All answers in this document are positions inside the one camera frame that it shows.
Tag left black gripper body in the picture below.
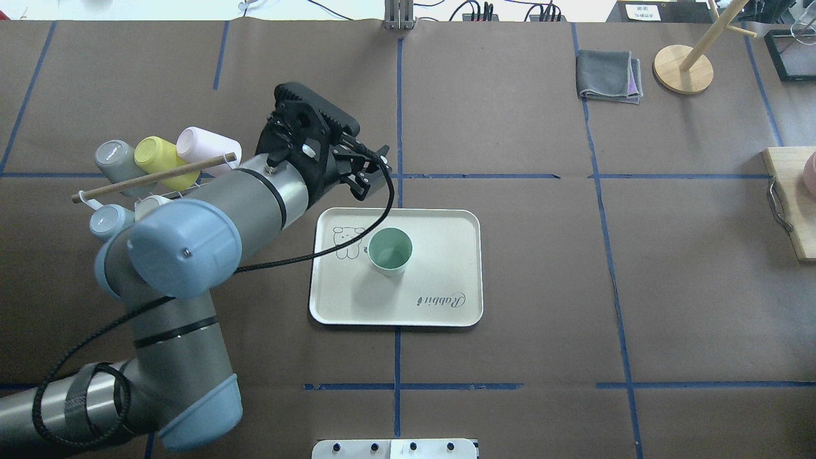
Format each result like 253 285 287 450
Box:
300 143 341 205

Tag mint green cup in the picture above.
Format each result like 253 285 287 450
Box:
367 227 413 277

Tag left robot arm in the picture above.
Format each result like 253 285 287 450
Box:
2 140 394 458

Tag pink cup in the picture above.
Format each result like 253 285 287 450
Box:
175 127 242 177

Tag yellow cup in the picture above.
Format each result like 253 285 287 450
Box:
134 136 200 192

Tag beige cup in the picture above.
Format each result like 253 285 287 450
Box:
134 195 172 222

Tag grey cup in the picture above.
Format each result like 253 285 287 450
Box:
94 140 147 184

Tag blue cup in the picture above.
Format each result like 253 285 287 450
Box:
89 204 135 242

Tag black glass tray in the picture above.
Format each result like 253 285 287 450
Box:
763 29 815 82

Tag folded grey cloth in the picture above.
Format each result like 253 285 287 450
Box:
575 48 644 105

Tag wooden mug tree stand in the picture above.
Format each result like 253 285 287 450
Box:
651 1 758 95

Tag black label box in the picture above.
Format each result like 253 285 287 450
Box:
606 1 712 24

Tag bamboo cutting board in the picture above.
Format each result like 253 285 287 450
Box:
761 145 815 263

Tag pink bowl with ice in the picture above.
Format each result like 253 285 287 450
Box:
802 152 816 200

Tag aluminium frame post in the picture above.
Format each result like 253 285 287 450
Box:
382 0 416 30

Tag white wire cup rack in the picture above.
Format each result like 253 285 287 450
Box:
71 152 256 211

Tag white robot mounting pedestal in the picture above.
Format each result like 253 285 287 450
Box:
311 438 480 458

